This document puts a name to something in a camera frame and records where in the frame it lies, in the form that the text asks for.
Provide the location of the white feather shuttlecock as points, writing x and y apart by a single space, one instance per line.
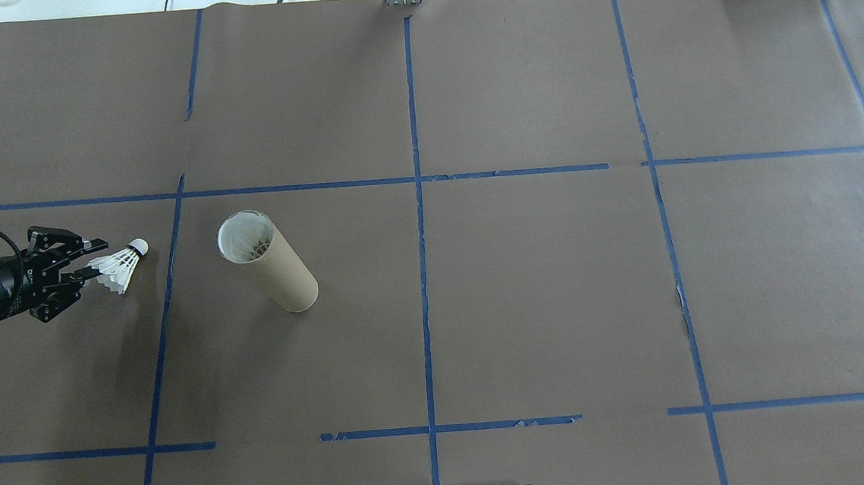
253 243
122 266

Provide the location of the brown cardboard tube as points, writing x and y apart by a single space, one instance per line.
286 277

